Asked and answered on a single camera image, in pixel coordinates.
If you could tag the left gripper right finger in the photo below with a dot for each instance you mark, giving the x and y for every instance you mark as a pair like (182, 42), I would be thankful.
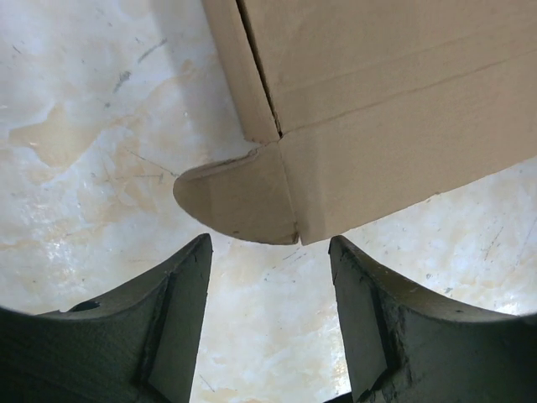
(406, 343)

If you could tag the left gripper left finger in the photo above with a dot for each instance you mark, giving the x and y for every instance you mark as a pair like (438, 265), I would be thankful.
(136, 343)

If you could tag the cardboard box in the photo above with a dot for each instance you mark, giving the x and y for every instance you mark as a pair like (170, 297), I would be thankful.
(360, 109)

